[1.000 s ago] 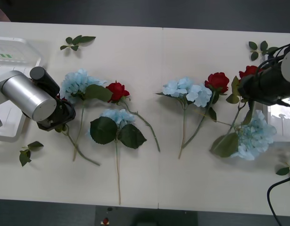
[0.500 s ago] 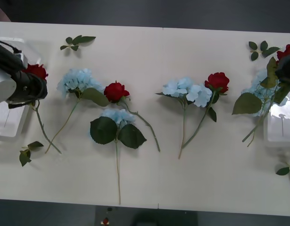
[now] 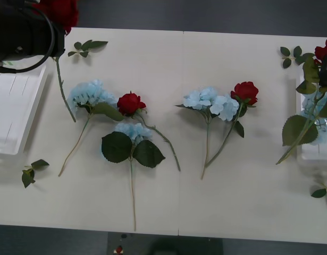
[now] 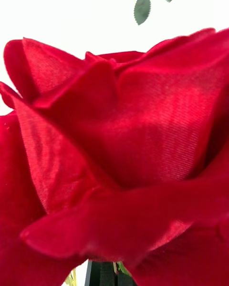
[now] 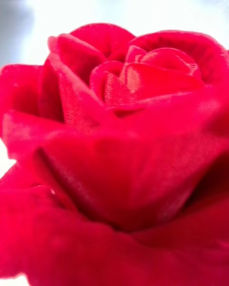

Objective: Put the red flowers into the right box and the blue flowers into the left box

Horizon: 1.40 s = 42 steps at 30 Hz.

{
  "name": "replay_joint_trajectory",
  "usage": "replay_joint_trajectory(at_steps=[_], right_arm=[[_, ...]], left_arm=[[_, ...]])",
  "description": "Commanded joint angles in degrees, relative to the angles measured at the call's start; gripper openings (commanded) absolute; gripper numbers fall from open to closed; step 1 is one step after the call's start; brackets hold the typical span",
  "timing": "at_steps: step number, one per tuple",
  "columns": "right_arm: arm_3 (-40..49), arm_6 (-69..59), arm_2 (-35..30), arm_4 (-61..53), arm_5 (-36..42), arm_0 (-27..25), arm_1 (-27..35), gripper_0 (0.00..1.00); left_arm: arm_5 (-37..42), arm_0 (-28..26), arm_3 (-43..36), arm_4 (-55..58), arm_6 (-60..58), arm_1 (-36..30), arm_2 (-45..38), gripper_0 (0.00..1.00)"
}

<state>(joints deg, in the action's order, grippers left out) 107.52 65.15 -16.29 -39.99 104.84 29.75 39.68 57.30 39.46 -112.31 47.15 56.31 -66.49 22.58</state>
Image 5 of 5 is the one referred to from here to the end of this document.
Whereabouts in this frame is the red rose with green stem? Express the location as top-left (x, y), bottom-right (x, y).
top-left (0, 23), bottom-right (229, 286)

